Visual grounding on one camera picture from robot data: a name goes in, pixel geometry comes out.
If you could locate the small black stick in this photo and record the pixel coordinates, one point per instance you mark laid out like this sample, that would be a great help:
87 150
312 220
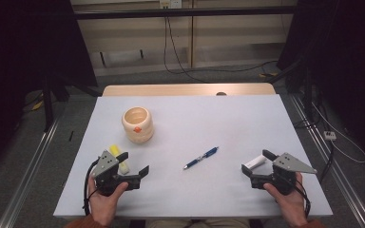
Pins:
71 136

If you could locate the black curtain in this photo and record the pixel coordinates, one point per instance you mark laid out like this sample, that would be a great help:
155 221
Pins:
345 47
19 47

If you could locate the white power strip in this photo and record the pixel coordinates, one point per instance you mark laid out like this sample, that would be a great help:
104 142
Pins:
330 135

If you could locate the metal floor rail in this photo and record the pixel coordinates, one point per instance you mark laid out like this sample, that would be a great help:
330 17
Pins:
28 177
336 171

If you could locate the white wall outlet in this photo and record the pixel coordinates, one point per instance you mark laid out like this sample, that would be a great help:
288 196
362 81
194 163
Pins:
171 3

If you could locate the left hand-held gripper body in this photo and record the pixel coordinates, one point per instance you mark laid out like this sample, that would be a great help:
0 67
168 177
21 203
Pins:
106 164

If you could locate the person's right hand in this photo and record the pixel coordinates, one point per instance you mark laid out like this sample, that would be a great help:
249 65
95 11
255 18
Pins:
290 205

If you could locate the yellow highlighter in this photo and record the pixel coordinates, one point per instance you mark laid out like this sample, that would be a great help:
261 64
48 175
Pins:
114 149

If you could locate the blue pen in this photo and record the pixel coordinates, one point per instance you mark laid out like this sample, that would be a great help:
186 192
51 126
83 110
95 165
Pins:
209 152

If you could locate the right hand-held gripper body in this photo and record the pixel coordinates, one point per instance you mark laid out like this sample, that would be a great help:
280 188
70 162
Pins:
288 163

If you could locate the black metal stand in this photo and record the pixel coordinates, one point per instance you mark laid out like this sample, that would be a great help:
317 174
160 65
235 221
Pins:
48 107
307 95

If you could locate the cream pen holder orange beak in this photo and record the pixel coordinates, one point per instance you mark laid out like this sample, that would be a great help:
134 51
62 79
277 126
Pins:
144 134

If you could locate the white table mat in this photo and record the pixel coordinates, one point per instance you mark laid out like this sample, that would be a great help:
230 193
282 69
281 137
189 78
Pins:
202 120

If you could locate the person's left hand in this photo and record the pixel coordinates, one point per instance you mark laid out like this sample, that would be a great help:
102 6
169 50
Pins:
103 205

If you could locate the black horizontal bar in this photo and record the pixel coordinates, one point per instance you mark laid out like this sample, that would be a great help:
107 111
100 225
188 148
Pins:
202 12

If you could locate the wooden table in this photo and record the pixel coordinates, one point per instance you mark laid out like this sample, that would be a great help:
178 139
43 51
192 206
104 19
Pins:
171 89

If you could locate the white plastic tube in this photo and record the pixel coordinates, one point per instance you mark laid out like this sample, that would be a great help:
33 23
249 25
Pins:
256 162

